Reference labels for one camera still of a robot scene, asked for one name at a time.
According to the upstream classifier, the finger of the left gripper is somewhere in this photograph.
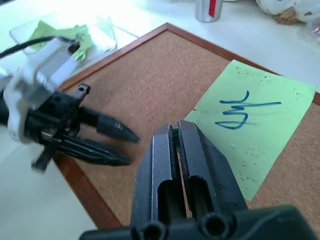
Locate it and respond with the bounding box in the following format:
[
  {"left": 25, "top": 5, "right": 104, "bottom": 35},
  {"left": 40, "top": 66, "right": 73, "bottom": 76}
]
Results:
[
  {"left": 79, "top": 106, "right": 141, "bottom": 144},
  {"left": 56, "top": 136, "right": 135, "bottom": 168}
]

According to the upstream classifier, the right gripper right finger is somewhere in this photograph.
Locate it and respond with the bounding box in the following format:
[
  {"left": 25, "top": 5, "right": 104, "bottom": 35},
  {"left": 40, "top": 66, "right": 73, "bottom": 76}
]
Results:
[{"left": 177, "top": 120, "right": 248, "bottom": 221}]

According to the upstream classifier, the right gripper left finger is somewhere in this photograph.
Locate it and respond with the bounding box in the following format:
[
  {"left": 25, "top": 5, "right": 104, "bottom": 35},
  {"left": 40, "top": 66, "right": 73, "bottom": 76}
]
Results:
[{"left": 130, "top": 122, "right": 187, "bottom": 228}]

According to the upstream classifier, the green pushpin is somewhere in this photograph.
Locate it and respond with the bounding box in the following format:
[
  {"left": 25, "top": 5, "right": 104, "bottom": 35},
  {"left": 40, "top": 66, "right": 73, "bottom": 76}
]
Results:
[{"left": 172, "top": 127, "right": 182, "bottom": 154}]

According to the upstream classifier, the green note with blue scribble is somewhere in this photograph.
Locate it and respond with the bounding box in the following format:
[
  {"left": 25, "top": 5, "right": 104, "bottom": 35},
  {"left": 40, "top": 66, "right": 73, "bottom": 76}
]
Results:
[{"left": 183, "top": 59, "right": 318, "bottom": 202}]

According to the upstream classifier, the crumpled green paper note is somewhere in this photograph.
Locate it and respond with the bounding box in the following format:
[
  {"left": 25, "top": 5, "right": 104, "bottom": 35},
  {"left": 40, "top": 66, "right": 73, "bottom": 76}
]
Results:
[{"left": 29, "top": 20, "right": 95, "bottom": 62}]

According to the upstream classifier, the clear plastic box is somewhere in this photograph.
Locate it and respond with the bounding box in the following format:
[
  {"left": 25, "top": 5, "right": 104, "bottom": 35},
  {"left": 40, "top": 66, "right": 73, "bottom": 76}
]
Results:
[{"left": 9, "top": 16, "right": 118, "bottom": 58}]

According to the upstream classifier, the silver can with red stripe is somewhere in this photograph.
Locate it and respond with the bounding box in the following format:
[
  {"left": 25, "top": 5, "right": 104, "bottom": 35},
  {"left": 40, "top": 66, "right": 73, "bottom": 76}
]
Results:
[{"left": 194, "top": 0, "right": 224, "bottom": 23}]

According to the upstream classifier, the crinkled clear plastic bag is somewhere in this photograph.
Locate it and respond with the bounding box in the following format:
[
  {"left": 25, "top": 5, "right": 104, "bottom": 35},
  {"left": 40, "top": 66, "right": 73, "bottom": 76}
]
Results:
[{"left": 305, "top": 19, "right": 320, "bottom": 47}]

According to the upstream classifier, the white spotted round object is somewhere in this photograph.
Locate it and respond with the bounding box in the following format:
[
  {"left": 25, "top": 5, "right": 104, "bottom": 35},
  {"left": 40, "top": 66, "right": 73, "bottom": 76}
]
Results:
[{"left": 254, "top": 0, "right": 320, "bottom": 26}]

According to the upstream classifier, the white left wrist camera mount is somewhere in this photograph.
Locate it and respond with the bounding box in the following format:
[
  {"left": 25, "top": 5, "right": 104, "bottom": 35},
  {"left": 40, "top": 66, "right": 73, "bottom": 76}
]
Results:
[{"left": 2, "top": 36, "right": 81, "bottom": 144}]

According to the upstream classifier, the cork board with wooden frame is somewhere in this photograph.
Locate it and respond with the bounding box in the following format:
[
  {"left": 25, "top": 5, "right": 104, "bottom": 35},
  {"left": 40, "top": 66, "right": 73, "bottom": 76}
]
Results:
[{"left": 53, "top": 22, "right": 320, "bottom": 230}]

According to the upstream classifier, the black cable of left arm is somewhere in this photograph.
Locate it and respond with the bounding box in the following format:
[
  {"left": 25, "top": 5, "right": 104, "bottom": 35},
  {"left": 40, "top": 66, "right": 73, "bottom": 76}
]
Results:
[{"left": 0, "top": 35, "right": 77, "bottom": 59}]

